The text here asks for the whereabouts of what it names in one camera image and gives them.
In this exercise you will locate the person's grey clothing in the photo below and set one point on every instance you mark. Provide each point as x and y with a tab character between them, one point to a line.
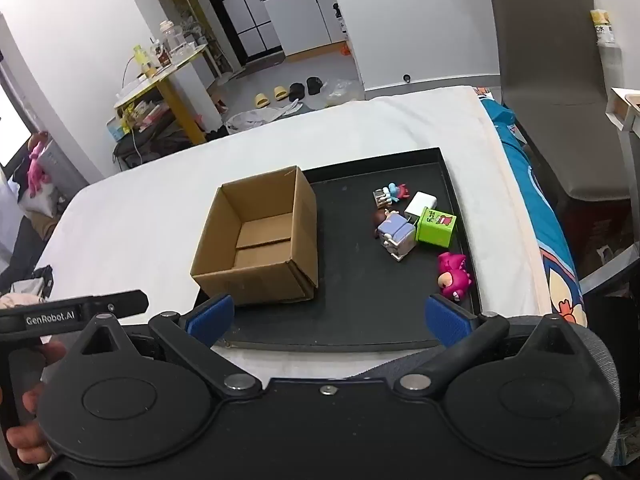
600	355

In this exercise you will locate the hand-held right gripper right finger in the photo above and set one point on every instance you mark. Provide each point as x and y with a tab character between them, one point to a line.
446	320

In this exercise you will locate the pink dinosaur figure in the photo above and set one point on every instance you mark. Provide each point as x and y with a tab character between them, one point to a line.
455	272

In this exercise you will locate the white plastic bag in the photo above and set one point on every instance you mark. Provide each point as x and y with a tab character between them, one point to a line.
250	120

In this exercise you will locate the yellow white carton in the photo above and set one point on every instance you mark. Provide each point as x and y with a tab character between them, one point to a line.
601	27

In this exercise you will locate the person's left hand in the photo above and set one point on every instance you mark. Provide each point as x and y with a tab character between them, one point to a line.
27	442

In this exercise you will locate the purple block toy figure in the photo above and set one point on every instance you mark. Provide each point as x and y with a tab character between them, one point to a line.
397	234

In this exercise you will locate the white cabinet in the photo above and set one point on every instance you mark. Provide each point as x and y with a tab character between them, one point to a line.
300	15

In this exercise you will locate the clear jar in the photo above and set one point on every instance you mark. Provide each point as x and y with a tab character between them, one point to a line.
174	37

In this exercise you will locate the yellow bottle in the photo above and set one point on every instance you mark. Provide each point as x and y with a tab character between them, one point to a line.
142	60

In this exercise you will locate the black framed glass door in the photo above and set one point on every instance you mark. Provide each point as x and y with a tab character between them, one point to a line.
250	10

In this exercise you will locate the blue printed bedsheet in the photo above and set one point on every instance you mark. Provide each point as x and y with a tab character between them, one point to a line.
545	220

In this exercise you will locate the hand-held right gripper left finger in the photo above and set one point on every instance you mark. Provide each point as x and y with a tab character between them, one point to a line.
210	317

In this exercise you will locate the grey chair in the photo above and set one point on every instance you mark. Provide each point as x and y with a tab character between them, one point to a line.
545	60

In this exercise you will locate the white plug charger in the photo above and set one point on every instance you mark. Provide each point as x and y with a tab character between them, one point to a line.
420	204

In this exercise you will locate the black slipper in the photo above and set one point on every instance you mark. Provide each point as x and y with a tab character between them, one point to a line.
315	85
297	91

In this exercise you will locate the brown-haired doll figure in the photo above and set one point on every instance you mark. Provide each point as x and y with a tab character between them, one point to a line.
380	220

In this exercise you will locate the black plastic tray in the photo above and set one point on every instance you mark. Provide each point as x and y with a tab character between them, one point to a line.
360	300

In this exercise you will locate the clear plastic bag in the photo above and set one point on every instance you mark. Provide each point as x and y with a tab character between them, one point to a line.
342	91

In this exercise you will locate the yellow table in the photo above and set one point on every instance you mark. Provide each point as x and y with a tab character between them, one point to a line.
182	110

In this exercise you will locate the brown cardboard box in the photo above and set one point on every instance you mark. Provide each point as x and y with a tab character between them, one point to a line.
270	275

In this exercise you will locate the pink plush toy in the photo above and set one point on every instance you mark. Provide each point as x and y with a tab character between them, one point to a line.
36	165

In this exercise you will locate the yellow slipper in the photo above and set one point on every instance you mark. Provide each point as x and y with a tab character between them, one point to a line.
262	100
281	93

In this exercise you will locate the blue tissue pack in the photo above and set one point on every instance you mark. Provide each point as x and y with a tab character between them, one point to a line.
117	129

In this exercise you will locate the green hexagonal toy box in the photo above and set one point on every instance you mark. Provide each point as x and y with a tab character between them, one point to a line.
435	232

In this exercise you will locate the blue red figure with mug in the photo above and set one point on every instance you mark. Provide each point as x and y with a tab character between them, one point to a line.
395	191

